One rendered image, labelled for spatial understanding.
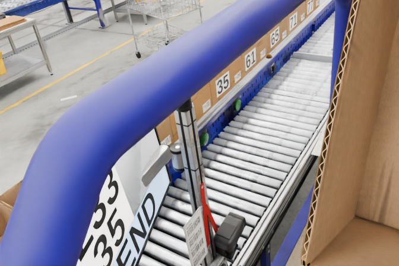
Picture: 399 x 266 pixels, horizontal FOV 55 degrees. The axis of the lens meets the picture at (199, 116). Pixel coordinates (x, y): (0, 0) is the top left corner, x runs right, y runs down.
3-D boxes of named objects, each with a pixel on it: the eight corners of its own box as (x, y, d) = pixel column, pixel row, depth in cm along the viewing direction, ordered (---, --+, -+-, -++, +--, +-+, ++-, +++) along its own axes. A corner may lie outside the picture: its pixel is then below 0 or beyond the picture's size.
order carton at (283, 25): (268, 54, 281) (267, 32, 272) (232, 50, 296) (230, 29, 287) (288, 35, 308) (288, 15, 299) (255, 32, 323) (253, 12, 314)
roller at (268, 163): (292, 178, 194) (292, 170, 191) (205, 152, 220) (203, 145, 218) (295, 172, 197) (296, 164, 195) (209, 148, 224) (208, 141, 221)
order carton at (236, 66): (212, 107, 228) (209, 81, 219) (173, 98, 243) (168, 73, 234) (243, 78, 254) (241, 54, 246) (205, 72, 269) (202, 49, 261)
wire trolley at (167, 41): (135, 57, 544) (118, -17, 491) (167, 45, 571) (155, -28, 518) (179, 79, 469) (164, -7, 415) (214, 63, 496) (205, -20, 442)
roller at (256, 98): (328, 119, 234) (328, 112, 231) (250, 104, 260) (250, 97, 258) (330, 115, 237) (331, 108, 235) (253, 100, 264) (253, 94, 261)
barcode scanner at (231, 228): (250, 233, 130) (246, 214, 124) (234, 263, 123) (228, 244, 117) (233, 227, 134) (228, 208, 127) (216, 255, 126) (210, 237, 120)
